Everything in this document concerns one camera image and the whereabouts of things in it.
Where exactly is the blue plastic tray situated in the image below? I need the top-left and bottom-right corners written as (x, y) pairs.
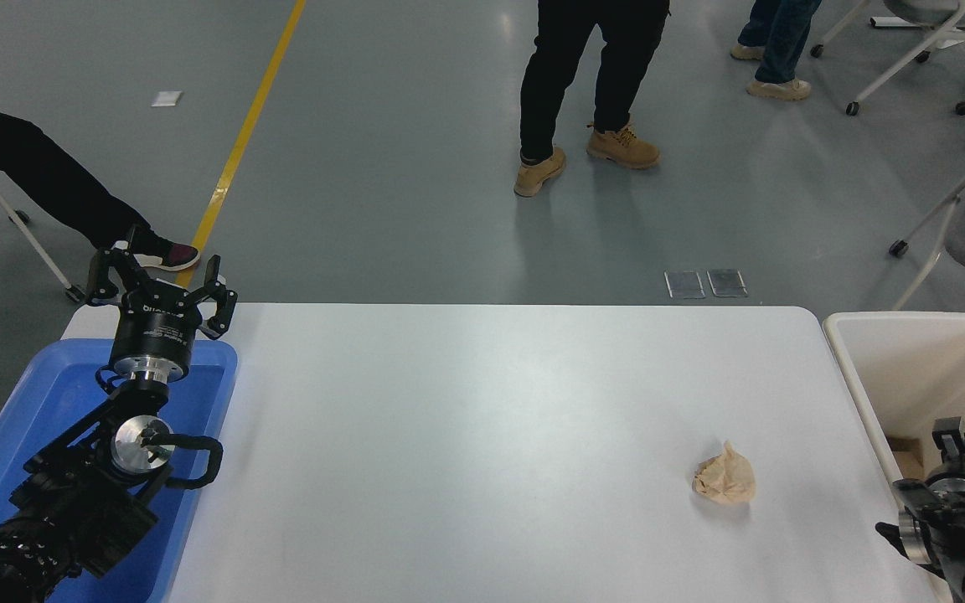
top-left (0, 338), bottom-right (239, 603)

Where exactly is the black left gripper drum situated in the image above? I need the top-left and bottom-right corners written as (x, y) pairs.
top-left (110, 281), bottom-right (204, 364)

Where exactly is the metal floor cover plate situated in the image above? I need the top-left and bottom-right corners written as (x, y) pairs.
top-left (664, 270), bottom-right (707, 300)
top-left (706, 268), bottom-right (749, 298)

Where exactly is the tan paper ball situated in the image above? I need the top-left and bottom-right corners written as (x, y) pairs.
top-left (693, 441), bottom-right (757, 506)

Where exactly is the large pale plastic bin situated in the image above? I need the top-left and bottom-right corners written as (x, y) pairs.
top-left (823, 312), bottom-right (965, 603)

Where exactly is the person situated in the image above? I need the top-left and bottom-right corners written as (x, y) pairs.
top-left (0, 100), bottom-right (201, 273)
top-left (730, 0), bottom-right (823, 101)
top-left (514, 0), bottom-right (671, 198)

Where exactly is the brown cardboard piece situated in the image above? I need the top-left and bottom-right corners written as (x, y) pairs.
top-left (885, 435), bottom-right (928, 483)

